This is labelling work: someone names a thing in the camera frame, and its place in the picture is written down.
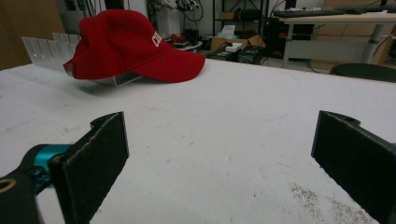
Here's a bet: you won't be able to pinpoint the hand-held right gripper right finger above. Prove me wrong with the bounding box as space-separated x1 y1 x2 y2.
310 109 396 224

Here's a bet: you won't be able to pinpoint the light wooden desk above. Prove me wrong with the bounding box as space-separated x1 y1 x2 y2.
277 11 396 69

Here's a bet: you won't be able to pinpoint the dark equipment box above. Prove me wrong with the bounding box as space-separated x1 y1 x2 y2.
237 46 265 65

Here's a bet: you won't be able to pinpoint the brown wooden panel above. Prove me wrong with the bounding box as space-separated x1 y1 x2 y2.
0 0 66 71

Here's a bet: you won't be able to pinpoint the open cardboard box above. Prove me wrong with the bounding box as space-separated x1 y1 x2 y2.
209 34 267 53

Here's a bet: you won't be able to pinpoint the black keyboard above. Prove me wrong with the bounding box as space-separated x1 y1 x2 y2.
273 8 348 19

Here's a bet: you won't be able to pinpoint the white slotted rack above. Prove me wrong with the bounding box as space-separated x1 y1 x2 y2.
21 32 144 88

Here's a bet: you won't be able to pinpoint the red baseball cap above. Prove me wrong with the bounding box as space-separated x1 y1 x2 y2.
63 8 206 83

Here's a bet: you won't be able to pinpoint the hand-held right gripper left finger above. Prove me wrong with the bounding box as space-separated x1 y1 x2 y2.
0 111 130 224

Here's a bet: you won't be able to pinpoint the black round stool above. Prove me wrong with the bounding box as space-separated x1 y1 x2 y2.
330 63 396 84

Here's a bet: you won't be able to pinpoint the black metal shelf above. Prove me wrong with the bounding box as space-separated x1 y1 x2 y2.
212 0 271 40

